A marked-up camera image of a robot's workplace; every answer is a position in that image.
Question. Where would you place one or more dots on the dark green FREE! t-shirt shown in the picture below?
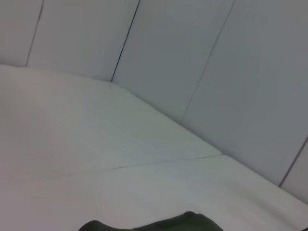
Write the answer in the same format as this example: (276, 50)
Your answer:
(156, 223)

